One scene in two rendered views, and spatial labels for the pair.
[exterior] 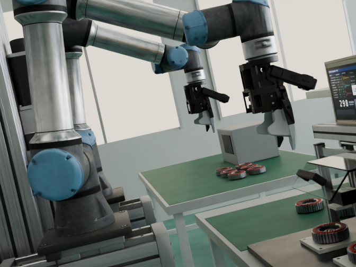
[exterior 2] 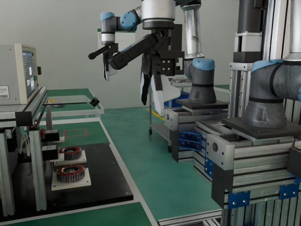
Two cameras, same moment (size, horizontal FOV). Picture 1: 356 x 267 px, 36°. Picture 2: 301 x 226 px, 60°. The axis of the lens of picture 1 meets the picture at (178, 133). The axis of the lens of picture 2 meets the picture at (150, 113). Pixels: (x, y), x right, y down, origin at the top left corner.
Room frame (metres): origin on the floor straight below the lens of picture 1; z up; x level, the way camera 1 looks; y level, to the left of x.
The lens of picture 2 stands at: (2.71, -0.23, 1.28)
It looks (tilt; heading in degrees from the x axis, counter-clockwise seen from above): 12 degrees down; 171
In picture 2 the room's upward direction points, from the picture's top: straight up
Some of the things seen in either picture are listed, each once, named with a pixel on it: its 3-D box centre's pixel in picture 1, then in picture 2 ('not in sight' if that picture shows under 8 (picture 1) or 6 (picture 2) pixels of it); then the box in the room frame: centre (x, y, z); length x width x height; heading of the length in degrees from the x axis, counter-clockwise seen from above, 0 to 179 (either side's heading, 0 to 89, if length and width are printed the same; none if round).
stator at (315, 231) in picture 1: (330, 232); (70, 172); (1.65, -0.39, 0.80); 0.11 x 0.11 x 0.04
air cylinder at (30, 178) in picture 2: not in sight; (33, 178); (1.68, -0.54, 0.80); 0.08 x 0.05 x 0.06; 8
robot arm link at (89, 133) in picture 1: (80, 150); (269, 78); (1.86, 0.34, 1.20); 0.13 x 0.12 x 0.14; 15
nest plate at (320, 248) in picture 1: (331, 240); (71, 178); (1.65, -0.39, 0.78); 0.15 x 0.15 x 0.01; 8
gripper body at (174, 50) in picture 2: (197, 98); (161, 50); (2.11, -0.10, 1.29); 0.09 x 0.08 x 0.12; 97
